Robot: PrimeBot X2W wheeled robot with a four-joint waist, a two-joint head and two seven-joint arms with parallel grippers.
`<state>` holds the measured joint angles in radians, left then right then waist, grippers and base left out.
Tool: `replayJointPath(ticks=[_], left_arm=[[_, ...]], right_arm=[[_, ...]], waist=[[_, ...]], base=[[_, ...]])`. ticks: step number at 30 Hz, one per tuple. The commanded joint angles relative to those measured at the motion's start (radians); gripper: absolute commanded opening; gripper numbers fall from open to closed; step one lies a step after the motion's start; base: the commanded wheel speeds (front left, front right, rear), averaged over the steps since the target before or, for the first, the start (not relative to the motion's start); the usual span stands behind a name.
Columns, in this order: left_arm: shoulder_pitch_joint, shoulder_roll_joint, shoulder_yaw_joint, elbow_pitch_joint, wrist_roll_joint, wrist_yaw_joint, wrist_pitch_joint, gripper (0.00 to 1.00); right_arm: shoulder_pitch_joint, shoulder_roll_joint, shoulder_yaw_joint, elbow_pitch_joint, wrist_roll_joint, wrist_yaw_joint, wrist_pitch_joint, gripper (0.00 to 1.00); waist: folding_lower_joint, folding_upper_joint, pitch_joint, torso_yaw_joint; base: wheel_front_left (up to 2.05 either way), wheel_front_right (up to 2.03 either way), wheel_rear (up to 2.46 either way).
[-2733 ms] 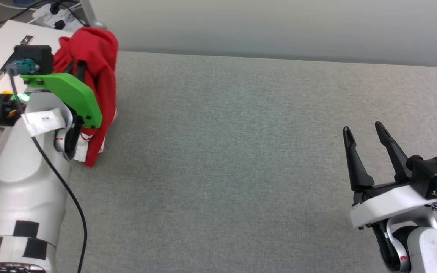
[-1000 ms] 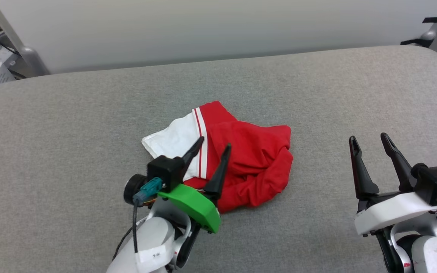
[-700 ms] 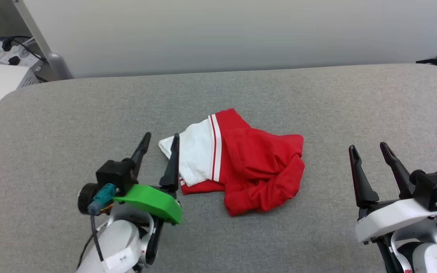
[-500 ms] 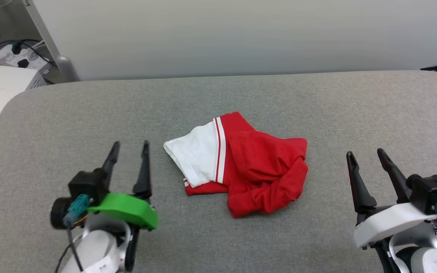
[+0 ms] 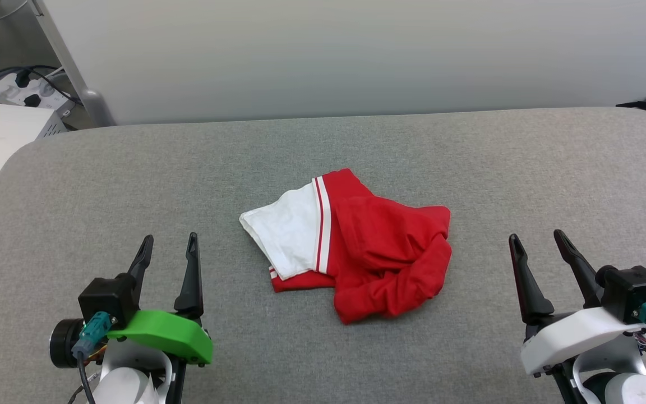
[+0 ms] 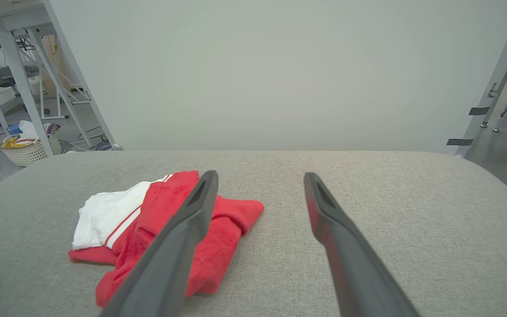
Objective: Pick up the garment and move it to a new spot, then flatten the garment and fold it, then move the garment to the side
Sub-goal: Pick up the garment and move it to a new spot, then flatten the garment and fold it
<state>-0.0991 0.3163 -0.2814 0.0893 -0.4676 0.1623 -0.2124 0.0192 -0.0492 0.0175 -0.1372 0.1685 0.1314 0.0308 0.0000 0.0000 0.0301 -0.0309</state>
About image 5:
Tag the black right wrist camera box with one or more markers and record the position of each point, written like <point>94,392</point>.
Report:
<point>634,289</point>

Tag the white metal equipment box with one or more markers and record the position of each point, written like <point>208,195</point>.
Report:
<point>9,140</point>

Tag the red and white garment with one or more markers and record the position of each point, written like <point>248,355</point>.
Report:
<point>379,247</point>

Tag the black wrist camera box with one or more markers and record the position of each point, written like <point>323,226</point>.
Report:
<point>107,297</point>
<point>634,289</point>

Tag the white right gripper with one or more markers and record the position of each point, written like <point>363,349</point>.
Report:
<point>575,336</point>

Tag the white power strip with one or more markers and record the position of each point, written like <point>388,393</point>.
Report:
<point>48,98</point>

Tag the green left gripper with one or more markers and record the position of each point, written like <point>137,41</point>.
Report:
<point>166,334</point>

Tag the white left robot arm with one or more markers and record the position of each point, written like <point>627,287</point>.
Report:
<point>127,387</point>

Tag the black power plug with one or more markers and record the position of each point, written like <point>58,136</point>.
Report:
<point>32,100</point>
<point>22,78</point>

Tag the grey fabric sofa seat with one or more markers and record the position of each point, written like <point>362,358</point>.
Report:
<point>323,359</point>

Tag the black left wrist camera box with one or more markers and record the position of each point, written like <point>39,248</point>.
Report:
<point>107,297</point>

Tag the white partition panel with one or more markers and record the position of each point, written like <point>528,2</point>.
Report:
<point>356,56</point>

